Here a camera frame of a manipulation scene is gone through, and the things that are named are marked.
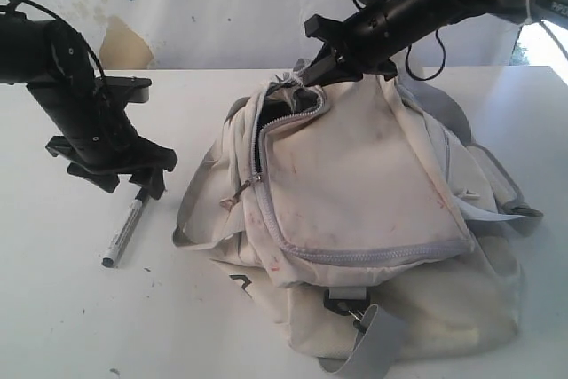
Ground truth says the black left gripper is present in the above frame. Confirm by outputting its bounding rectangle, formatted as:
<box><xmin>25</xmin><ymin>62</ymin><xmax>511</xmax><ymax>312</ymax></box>
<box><xmin>27</xmin><ymin>77</ymin><xmax>178</xmax><ymax>200</ymax></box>

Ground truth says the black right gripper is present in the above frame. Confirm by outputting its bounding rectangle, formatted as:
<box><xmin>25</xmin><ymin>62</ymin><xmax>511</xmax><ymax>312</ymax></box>
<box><xmin>301</xmin><ymin>0</ymin><xmax>444</xmax><ymax>86</ymax></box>

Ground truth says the white marker with black cap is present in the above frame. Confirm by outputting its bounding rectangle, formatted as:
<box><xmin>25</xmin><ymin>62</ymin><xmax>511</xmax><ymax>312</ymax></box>
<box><xmin>101</xmin><ymin>188</ymin><xmax>149</xmax><ymax>268</ymax></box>

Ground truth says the white fabric backpack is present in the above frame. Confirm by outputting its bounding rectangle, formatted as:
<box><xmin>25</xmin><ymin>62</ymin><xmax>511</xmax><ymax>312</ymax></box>
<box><xmin>172</xmin><ymin>59</ymin><xmax>540</xmax><ymax>378</ymax></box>

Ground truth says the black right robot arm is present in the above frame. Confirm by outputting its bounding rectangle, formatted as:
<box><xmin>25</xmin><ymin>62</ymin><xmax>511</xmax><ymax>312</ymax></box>
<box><xmin>301</xmin><ymin>0</ymin><xmax>567</xmax><ymax>86</ymax></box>

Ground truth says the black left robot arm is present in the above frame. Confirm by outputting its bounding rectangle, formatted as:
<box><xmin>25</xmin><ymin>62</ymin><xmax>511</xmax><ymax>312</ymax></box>
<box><xmin>1</xmin><ymin>0</ymin><xmax>178</xmax><ymax>200</ymax></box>

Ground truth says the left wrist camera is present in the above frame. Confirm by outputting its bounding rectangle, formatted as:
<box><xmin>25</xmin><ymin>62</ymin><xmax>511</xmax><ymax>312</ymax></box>
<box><xmin>106</xmin><ymin>76</ymin><xmax>152</xmax><ymax>107</ymax></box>

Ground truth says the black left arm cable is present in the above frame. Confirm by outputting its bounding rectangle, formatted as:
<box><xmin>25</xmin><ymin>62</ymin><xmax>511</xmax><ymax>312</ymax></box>
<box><xmin>0</xmin><ymin>0</ymin><xmax>107</xmax><ymax>87</ymax></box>

